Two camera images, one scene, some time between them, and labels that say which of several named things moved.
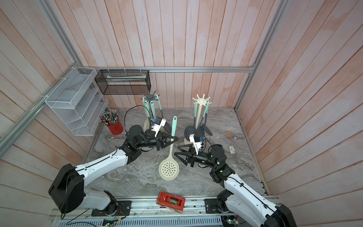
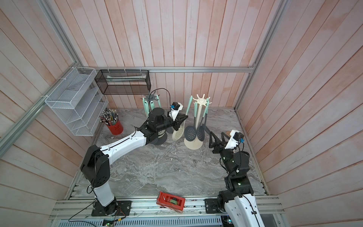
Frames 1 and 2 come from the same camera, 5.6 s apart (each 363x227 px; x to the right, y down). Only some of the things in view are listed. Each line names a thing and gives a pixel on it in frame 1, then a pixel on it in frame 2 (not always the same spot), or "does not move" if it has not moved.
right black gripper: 193,158 -> 219,144
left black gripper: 162,142 -> 178,121
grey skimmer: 203,126 does not move
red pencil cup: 110,117 does not move
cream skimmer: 169,170 -> 177,134
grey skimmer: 167,126 does not move
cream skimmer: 162,129 does not move
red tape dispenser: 174,203 does not move
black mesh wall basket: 124,82 does not move
